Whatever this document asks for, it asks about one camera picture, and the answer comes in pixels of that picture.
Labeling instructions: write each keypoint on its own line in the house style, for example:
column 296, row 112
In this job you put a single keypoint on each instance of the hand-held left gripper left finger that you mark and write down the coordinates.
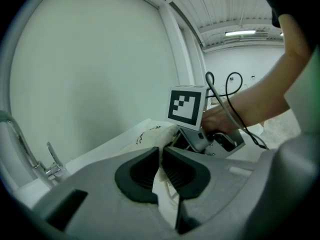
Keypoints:
column 100, row 191

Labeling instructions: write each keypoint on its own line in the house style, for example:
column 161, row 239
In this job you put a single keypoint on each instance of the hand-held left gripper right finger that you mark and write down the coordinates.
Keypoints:
column 215, row 181

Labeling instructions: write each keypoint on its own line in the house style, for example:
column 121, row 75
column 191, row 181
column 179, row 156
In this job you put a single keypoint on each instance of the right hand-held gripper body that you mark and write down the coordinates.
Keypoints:
column 185, row 106

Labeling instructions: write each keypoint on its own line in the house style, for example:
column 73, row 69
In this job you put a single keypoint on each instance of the person's right forearm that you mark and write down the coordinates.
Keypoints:
column 265, row 94

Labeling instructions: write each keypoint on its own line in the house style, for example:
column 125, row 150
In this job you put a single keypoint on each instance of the person's right hand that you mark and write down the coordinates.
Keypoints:
column 217, row 119

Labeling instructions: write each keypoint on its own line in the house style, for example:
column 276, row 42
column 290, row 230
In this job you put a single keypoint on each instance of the white vanity cabinet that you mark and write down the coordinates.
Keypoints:
column 252, row 146

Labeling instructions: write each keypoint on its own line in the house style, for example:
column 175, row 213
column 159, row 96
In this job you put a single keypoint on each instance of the ceiling tube light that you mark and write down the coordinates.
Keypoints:
column 240, row 33

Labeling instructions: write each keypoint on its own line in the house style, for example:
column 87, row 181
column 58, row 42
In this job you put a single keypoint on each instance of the chrome faucet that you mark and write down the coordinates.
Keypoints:
column 17, row 134

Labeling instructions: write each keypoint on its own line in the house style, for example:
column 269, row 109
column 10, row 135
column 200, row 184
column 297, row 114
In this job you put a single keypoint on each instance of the person's black star-print t-shirt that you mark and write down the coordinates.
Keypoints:
column 295, row 1

